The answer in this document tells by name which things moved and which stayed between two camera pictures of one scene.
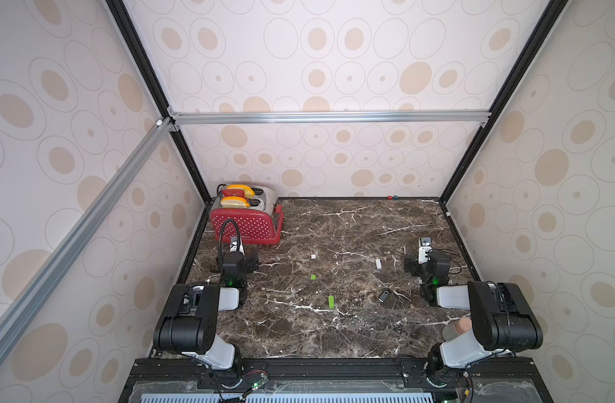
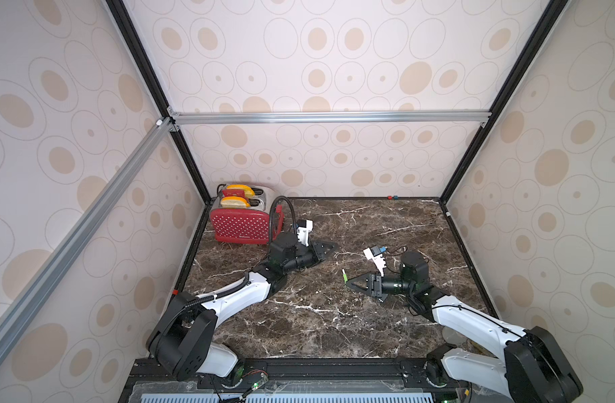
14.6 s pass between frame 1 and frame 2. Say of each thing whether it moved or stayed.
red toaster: stayed
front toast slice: stayed
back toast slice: stayed
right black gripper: moved
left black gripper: moved
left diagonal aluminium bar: stayed
